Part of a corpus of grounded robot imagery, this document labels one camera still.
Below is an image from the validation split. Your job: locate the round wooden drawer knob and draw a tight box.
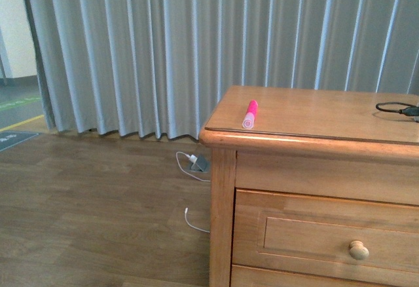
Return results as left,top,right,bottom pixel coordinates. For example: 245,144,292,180
348,240,369,261

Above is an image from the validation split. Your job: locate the pink marker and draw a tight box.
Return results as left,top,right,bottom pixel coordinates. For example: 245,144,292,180
242,100,259,129

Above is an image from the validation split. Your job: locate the wooden nightstand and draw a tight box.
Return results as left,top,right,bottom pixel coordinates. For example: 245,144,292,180
200,86,418,286

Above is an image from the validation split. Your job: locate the white charging cable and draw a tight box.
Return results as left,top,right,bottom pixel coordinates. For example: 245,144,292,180
175,151,211,234

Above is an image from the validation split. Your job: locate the grey pleated curtain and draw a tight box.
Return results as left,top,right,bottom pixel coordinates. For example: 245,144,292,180
25,0,418,138

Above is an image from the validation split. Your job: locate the grey floor socket box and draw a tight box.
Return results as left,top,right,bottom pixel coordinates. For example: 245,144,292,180
186,155,210,172

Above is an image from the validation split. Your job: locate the black cable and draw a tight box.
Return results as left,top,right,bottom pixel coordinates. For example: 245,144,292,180
375,102,419,121

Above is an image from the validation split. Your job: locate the dark floor mat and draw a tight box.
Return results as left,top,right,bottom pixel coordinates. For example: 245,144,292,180
0,130,40,151

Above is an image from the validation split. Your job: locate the wooden drawer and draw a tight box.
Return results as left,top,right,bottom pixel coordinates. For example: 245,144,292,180
230,265,393,287
232,190,418,286

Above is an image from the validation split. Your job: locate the white charger adapter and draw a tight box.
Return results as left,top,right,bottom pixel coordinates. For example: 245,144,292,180
188,155,198,163

